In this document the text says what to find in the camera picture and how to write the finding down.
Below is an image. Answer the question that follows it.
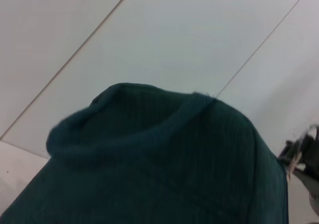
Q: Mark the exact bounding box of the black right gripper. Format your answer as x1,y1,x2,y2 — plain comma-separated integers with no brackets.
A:
277,124,319,210

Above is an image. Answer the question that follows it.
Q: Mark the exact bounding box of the dark teal insulated lunch bag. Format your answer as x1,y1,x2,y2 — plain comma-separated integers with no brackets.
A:
0,83,290,224

